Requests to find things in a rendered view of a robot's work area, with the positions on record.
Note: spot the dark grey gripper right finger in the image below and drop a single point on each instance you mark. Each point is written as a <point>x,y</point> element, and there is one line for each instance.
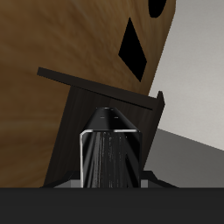
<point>150,178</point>

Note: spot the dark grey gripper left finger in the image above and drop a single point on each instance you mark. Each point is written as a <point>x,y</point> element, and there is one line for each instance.
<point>67,178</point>

